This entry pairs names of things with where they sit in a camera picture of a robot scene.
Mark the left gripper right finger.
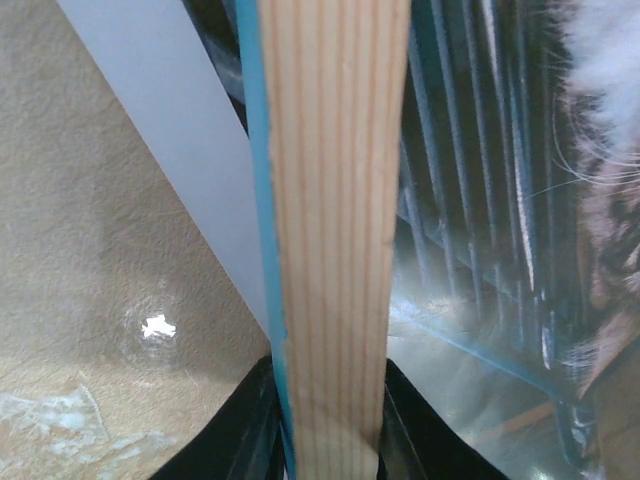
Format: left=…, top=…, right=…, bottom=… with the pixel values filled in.
left=377, top=360, right=507, bottom=480

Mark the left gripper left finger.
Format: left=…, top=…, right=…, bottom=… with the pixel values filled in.
left=158, top=355, right=285, bottom=480

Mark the cat and books photo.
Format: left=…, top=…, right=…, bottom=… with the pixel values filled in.
left=61, top=1, right=639, bottom=479

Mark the wooden teal picture frame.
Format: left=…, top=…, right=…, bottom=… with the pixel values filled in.
left=236, top=1, right=411, bottom=479

